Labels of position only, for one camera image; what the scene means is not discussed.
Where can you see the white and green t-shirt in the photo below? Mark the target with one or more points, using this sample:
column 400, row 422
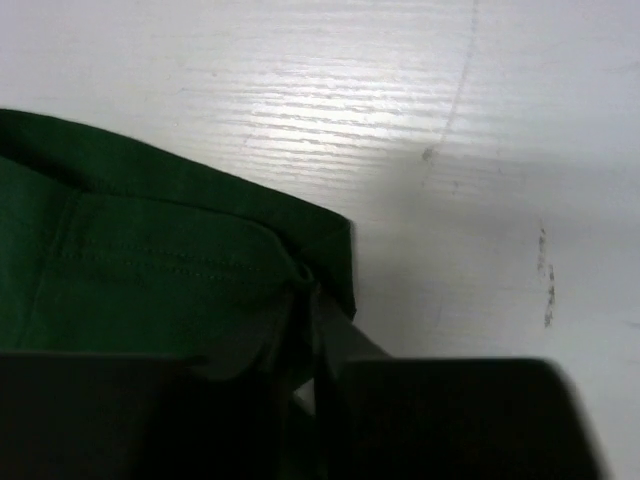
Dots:
column 110, row 245

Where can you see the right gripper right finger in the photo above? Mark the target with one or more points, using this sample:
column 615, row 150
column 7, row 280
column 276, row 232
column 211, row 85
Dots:
column 381, row 417

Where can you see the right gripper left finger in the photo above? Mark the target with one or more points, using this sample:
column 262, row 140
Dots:
column 92, row 416

